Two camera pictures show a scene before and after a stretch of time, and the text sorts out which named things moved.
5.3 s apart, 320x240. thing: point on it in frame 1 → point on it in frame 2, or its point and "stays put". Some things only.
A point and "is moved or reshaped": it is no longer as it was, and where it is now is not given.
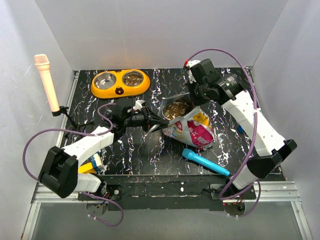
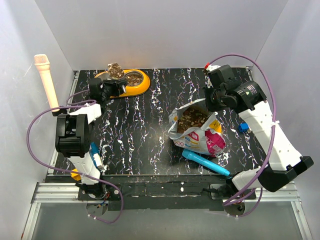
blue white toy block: x=240 y=129 stays put
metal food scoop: x=154 y=127 → x=115 y=71
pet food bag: x=188 y=124 is moved or reshaped
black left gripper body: x=142 y=119 → x=111 y=89
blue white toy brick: x=96 y=160 stays put
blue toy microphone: x=188 y=153 stays put
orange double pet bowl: x=124 y=83 stays put
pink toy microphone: x=42 y=63 stays put
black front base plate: x=166 y=192 stays put
